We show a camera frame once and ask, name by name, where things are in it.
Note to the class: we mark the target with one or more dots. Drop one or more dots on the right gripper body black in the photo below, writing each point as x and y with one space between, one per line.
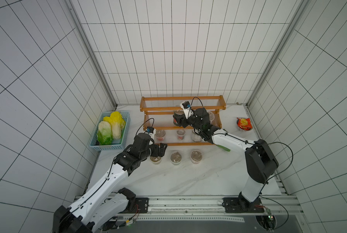
182 118

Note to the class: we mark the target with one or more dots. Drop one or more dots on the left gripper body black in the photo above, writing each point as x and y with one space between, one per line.
145 154

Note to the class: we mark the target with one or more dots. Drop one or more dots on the yellow label seed jar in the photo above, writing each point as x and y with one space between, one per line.
155 160

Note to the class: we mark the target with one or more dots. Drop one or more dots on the green label seed jar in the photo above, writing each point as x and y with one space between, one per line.
176 158

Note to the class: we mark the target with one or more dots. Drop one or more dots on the dark green tin can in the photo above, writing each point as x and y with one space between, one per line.
178 117

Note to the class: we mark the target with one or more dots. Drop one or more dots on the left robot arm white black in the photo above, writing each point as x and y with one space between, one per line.
97 192

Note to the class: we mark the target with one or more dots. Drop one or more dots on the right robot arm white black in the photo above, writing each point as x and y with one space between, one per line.
260 160

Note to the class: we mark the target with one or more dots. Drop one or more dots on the small red jar bottom middle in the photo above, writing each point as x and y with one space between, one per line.
180 134

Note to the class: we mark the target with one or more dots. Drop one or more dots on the small red jar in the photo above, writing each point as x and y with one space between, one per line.
180 134
160 135

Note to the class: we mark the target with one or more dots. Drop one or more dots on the small red jar bottom left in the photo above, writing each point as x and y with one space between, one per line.
160 135

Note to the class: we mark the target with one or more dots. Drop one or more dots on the wooden three-tier shelf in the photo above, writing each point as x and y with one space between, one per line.
158 113

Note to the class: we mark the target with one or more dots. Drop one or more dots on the blue plastic basket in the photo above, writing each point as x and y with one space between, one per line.
116 144

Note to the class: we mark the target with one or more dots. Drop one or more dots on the yellow white napa cabbage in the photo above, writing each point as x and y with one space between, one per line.
117 124

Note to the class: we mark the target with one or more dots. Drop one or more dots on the green snack packet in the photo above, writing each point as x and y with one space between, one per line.
224 148

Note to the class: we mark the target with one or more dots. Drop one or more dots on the green white napa cabbage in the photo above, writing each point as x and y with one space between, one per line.
104 133

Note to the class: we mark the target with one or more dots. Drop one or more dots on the red snack bag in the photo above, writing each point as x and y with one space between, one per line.
244 124

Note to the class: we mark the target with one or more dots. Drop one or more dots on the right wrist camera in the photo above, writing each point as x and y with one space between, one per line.
186 106

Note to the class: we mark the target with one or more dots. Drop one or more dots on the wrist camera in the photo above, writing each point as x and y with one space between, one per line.
151 131
186 106

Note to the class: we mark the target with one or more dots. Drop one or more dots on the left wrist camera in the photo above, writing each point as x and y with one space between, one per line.
151 131

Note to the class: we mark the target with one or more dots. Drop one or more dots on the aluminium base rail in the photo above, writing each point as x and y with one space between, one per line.
211 208

